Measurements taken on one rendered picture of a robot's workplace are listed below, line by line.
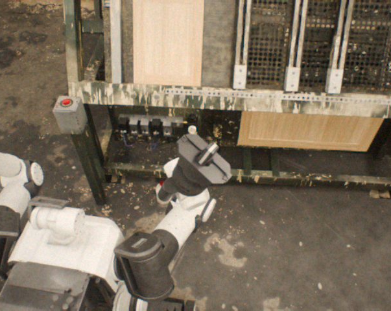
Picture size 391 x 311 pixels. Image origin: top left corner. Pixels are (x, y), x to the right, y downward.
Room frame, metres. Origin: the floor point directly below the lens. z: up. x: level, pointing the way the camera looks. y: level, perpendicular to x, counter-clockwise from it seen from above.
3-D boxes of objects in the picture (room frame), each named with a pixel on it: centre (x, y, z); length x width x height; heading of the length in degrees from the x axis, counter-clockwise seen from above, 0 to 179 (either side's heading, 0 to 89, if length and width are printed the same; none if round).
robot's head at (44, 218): (0.46, 0.33, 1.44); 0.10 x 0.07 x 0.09; 81
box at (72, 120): (1.45, 0.67, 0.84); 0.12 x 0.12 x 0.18; 86
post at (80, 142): (1.45, 0.67, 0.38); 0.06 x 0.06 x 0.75; 86
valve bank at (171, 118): (1.49, 0.22, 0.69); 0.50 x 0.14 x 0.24; 86
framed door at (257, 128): (1.74, -0.75, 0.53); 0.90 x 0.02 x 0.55; 86
